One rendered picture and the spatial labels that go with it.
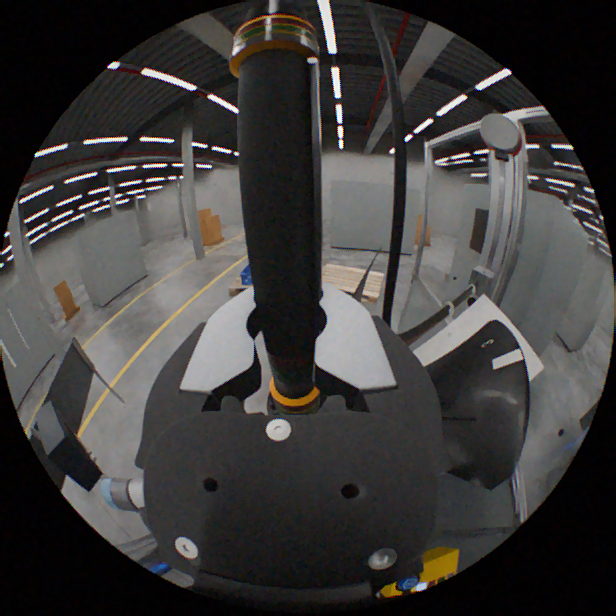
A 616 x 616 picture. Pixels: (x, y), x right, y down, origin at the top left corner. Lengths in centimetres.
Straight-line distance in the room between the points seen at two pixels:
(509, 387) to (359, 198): 548
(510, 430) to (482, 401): 4
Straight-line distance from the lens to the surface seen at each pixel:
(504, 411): 16
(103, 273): 625
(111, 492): 50
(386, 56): 19
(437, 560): 59
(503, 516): 96
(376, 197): 560
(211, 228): 828
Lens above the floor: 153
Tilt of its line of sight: 32 degrees down
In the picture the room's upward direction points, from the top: 2 degrees counter-clockwise
